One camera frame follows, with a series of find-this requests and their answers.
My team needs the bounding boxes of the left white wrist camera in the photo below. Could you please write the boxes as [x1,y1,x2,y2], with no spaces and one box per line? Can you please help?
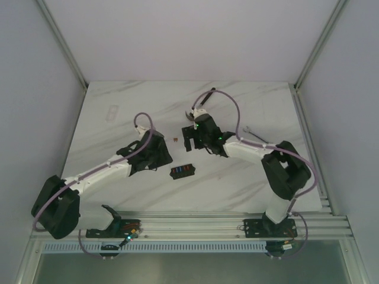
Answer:
[135,125,150,138]

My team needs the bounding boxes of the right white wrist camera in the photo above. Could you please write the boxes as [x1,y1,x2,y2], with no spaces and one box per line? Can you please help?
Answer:
[190,108,207,120]

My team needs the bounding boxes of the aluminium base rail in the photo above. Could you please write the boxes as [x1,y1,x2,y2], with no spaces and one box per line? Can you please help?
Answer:
[31,210,353,240]

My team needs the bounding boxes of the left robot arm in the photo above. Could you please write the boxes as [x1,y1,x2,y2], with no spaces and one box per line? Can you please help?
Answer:
[31,130,173,240]

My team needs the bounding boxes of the clear plastic fuse box cover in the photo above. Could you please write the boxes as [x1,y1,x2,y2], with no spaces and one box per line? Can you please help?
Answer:
[105,105,119,122]

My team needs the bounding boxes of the white slotted cable duct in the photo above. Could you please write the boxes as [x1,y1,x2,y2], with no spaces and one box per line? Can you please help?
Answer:
[42,240,267,254]

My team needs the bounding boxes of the claw hammer black handle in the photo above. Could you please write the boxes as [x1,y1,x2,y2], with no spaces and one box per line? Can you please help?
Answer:
[185,88,216,121]

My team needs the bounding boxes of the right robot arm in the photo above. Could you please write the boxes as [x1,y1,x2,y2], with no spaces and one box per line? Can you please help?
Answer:
[182,112,311,237]

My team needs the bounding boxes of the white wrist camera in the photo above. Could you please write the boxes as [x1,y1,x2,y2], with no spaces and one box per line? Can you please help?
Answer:
[135,125,150,138]
[190,108,207,120]

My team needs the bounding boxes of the black fuse box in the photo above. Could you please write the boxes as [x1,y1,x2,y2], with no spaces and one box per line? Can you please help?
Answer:
[169,164,195,180]

